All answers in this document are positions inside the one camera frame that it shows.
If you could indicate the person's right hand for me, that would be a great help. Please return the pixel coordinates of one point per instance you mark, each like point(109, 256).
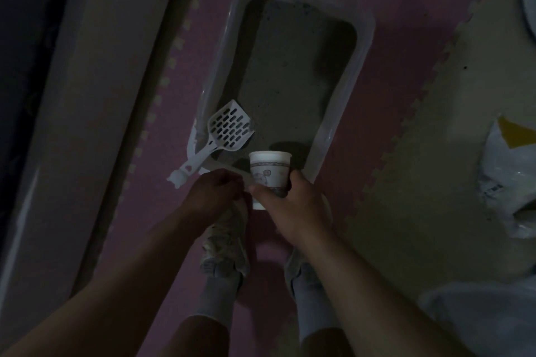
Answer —
point(297, 214)

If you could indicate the person's left hand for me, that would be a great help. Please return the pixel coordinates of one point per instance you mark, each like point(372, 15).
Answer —
point(213, 197)

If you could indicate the white printed paper cup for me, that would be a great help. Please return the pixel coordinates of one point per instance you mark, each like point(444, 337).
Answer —
point(270, 170)

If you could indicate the white slotted litter scoop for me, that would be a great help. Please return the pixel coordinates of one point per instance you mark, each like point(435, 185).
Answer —
point(232, 128)

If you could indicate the white cat litter tray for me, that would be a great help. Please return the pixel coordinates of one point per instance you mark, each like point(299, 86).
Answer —
point(364, 55)

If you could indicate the yellow plastic bag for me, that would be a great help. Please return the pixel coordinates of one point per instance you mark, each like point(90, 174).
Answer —
point(502, 172)

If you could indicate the person's right forearm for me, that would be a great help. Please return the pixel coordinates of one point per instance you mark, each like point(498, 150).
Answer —
point(385, 306)

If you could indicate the person's left forearm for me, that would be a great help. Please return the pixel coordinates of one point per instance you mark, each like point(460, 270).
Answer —
point(96, 298)

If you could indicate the person's right leg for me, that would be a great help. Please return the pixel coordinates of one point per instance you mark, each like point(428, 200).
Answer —
point(326, 344)

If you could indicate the person's leg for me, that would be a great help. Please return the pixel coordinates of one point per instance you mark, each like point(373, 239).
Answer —
point(197, 340)
point(326, 344)

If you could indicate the person's left leg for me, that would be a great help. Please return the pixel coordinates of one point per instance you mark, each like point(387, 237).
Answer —
point(197, 340)

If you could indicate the white sock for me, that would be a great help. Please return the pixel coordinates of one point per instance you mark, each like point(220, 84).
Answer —
point(314, 310)
point(215, 302)

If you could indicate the white plastic bag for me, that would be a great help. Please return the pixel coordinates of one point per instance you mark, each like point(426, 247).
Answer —
point(481, 319)

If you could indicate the pink foam floor mat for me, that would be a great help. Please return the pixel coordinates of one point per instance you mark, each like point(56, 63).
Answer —
point(418, 13)

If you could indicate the white bed frame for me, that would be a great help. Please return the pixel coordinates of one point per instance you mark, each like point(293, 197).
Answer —
point(92, 118)

